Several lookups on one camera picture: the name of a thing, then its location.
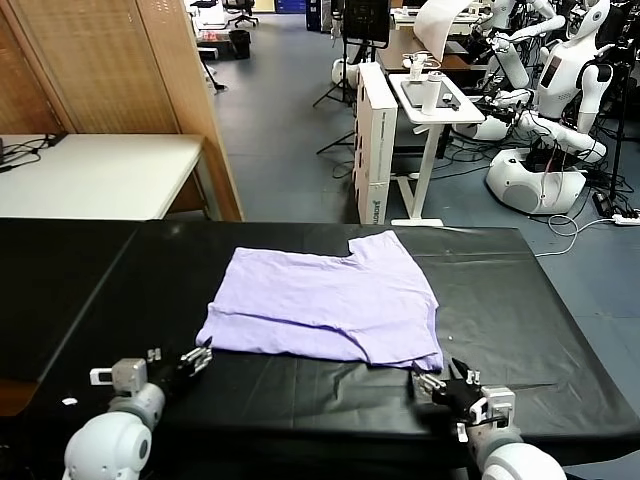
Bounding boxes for black monitor panel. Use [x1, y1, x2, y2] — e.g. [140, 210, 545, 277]
[344, 0, 391, 50]

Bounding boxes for tall white cardboard box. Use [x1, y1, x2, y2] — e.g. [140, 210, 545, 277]
[351, 62, 400, 226]

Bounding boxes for large black table cover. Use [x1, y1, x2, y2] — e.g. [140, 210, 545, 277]
[19, 221, 640, 469]

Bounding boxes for wooden folding screen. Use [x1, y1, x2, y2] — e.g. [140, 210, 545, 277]
[0, 0, 245, 222]

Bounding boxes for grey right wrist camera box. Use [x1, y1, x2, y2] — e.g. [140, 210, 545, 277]
[469, 385, 516, 431]

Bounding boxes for black office chair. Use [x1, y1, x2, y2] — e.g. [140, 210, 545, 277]
[222, 0, 260, 29]

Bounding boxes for black trash bin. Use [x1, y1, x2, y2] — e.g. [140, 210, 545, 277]
[228, 29, 251, 60]

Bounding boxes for white humanoid robot black shoulders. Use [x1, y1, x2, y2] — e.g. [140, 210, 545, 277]
[485, 0, 617, 216]

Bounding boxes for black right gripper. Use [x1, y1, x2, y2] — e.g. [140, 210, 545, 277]
[408, 356, 487, 427]

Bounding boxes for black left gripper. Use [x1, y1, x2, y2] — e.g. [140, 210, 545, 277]
[146, 337, 215, 397]

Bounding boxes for brown wooden desk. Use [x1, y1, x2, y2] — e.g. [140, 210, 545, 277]
[375, 32, 489, 76]

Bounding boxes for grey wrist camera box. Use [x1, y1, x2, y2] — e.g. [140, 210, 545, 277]
[90, 357, 149, 396]
[469, 385, 516, 431]

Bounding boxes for black cables with adapter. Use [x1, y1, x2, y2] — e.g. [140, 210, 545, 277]
[0, 132, 66, 174]

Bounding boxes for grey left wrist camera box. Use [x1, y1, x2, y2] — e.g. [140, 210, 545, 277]
[90, 357, 149, 396]

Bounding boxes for white side table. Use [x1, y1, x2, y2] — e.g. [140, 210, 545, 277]
[0, 132, 221, 222]

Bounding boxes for black light stand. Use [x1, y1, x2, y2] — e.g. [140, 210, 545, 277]
[594, 49, 632, 202]

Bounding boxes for large white curved sheet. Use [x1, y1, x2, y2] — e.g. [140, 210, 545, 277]
[413, 0, 474, 62]

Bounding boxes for white humanoid robot raised arms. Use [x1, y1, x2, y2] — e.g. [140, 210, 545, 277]
[452, 0, 569, 141]

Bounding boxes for white floor cable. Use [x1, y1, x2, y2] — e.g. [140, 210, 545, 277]
[534, 213, 617, 259]

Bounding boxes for grey tablet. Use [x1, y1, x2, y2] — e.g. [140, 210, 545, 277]
[401, 79, 430, 109]

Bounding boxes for white standing desk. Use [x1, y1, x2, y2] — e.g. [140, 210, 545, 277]
[388, 73, 487, 227]

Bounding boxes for white thermos bottle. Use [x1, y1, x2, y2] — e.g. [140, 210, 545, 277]
[422, 70, 445, 116]

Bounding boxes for lavender printed t-shirt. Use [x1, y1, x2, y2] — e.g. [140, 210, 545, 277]
[195, 230, 445, 374]

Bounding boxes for black tripod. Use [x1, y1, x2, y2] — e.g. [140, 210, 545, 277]
[313, 37, 381, 157]

